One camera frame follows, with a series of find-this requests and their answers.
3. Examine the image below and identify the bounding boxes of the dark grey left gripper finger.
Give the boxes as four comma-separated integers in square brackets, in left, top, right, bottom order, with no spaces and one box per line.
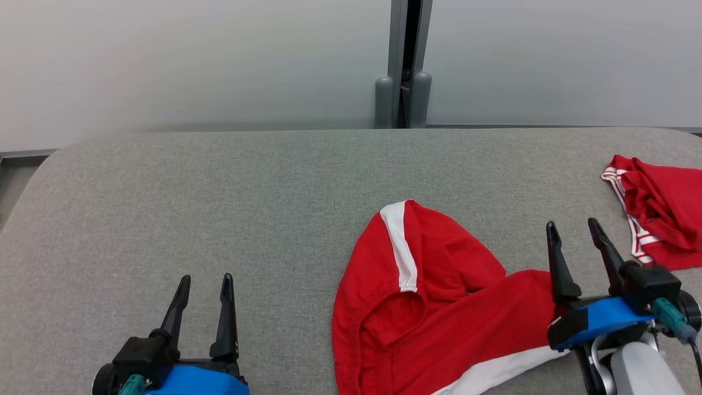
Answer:
[151,275,192,352]
[210,273,240,362]

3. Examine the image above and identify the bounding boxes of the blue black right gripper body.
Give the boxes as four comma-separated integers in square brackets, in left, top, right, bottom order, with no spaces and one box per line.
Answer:
[547,261,702,352]

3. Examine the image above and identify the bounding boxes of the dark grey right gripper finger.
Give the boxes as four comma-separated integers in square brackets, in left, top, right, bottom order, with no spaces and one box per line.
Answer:
[588,218,626,295]
[546,221,582,303]

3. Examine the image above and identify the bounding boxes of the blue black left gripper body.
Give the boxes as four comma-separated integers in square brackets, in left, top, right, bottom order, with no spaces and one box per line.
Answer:
[92,334,251,395]

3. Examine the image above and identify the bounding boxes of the red Bulls 23 jersey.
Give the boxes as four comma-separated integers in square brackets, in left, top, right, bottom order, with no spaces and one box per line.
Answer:
[601,154,702,272]

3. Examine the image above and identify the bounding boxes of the red shorts with white stripe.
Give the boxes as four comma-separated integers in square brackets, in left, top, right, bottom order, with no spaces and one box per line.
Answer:
[331,199,572,395]

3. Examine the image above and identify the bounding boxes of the black cable with teal plug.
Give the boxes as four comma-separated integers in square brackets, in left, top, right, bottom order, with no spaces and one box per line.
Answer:
[651,297,702,387]
[117,374,146,395]

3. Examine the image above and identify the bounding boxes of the grey partition base rail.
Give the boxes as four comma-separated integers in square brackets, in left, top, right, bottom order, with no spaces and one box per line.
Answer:
[0,148,59,166]
[426,123,702,137]

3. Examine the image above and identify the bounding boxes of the grey partition post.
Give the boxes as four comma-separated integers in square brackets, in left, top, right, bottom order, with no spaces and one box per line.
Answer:
[374,0,433,130]

